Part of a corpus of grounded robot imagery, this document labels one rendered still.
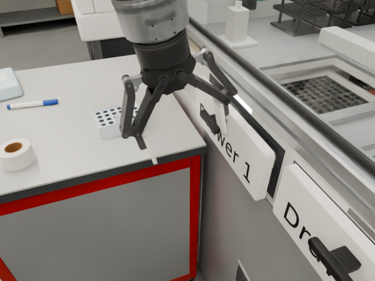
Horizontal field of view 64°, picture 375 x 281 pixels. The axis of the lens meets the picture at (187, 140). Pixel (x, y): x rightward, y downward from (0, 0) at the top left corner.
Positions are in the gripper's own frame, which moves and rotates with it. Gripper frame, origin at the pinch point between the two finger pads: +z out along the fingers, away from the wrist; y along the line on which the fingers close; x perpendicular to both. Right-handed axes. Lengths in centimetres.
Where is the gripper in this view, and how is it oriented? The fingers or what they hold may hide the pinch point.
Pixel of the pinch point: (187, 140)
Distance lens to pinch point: 54.1
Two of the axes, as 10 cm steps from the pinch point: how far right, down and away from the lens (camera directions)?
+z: 2.0, 7.2, 6.6
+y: 9.2, -3.8, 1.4
